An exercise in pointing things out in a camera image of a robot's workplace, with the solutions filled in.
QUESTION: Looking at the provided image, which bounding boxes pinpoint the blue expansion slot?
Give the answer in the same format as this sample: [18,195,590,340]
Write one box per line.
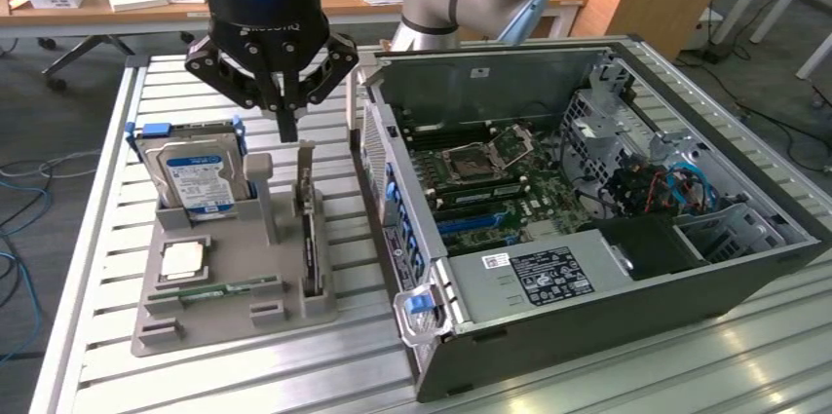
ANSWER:
[435,208,514,238]

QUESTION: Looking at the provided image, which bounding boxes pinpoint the metal socket cover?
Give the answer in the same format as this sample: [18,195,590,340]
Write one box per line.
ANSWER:
[486,122,540,162]

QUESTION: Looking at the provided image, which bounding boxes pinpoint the CPU socket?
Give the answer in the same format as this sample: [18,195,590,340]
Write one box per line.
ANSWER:
[440,143,506,182]

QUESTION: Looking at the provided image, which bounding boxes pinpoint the silver disk bay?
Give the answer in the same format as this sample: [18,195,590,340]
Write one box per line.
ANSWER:
[667,202,791,267]

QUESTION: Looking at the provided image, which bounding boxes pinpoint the silver CPU chip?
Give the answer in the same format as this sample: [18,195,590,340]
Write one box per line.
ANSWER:
[158,242,211,283]

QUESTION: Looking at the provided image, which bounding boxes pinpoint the green motherboard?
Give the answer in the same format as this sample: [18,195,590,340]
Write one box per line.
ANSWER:
[388,101,610,259]

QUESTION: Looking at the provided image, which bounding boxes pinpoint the hard disk with blue bracket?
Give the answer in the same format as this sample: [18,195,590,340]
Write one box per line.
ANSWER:
[122,114,259,220]

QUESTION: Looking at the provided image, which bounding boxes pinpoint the black open PC case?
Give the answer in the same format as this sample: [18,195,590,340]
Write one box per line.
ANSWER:
[347,41,826,403]

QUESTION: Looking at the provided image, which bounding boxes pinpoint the blue case latch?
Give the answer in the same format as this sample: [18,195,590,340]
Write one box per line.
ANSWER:
[401,286,438,317]

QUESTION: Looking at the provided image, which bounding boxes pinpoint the white table frame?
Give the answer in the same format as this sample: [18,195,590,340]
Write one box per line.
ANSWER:
[710,0,832,80]

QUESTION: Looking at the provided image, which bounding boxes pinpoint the grey plastic parts rack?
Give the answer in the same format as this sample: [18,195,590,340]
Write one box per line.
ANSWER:
[128,150,343,359]

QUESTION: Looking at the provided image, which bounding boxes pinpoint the blue wire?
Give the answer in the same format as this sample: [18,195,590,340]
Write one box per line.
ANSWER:
[661,160,719,216]

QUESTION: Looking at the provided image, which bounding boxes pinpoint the grey power supply unit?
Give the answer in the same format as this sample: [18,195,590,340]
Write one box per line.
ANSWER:
[447,231,635,325]

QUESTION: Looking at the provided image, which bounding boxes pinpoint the blue floor cable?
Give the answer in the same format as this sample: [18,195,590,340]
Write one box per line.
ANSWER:
[0,179,50,361]

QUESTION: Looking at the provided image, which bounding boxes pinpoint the red wire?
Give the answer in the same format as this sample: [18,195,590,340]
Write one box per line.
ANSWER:
[639,168,674,214]

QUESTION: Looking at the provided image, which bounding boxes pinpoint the black wheeled chair base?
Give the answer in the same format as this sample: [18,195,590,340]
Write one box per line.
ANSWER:
[38,33,137,92]

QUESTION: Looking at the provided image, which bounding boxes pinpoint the grey floor cable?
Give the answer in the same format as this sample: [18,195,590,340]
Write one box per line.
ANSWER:
[0,150,98,181]

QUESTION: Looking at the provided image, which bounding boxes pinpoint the green RAM stick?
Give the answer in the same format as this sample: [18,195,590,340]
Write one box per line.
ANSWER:
[438,183,527,206]
[146,275,280,302]

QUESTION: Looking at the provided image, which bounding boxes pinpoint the black wire bundle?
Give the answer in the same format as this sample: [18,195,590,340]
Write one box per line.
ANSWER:
[596,163,658,218]

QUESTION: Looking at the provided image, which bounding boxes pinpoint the black graphics card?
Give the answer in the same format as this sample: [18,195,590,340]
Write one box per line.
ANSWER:
[292,139,327,299]

